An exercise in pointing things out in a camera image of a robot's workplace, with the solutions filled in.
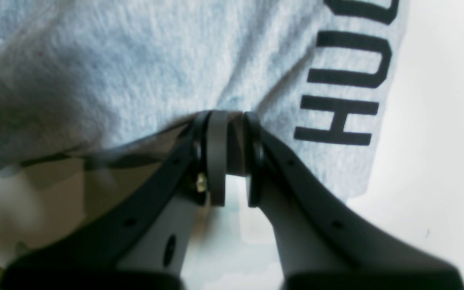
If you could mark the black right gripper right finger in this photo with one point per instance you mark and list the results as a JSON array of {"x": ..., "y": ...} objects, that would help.
[{"x": 322, "y": 244}]

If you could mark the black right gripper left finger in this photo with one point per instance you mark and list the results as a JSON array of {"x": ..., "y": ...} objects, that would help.
[{"x": 141, "y": 243}]

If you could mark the grey T-shirt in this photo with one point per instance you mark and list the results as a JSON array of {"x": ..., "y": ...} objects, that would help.
[{"x": 94, "y": 78}]

